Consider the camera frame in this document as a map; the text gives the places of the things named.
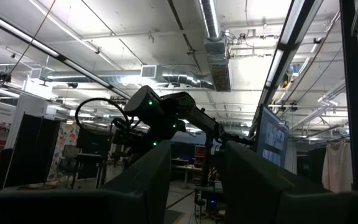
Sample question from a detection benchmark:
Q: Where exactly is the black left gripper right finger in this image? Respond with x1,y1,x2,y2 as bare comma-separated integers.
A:
223,140,329,224

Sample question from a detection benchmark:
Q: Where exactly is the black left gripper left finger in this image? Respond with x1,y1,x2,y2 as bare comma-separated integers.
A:
101,139,172,224

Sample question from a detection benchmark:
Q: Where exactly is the background work desk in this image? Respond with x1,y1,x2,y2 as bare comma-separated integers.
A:
170,157,204,190

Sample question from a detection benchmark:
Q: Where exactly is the computer monitor with blue screen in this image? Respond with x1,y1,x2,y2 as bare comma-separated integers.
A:
255,104,290,170

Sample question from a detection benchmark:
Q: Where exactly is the floral patterned panel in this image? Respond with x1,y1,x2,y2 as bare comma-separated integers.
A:
47,121,81,182

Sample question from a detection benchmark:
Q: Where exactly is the pale hanging cloth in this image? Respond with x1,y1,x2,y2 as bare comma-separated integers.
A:
321,140,353,194

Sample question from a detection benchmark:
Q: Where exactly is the black partition panel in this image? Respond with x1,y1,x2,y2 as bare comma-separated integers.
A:
4,112,62,189

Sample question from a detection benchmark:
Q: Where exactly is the white partition panel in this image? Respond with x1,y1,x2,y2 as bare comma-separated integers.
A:
4,94,58,150

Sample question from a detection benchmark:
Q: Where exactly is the long LED light bar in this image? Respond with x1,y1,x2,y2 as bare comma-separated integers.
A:
249,0,325,138
0,6,132,100

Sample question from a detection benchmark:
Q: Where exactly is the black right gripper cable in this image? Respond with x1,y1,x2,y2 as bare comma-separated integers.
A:
75,97,132,136

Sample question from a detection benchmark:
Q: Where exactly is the round silver air duct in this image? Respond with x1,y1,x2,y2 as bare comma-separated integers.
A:
29,64,216,91

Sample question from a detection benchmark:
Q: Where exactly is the rectangular metal ventilation duct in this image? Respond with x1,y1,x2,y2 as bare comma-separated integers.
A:
197,0,232,93

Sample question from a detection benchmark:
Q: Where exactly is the black aluminium rig frame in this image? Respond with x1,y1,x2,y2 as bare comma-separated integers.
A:
339,0,358,191

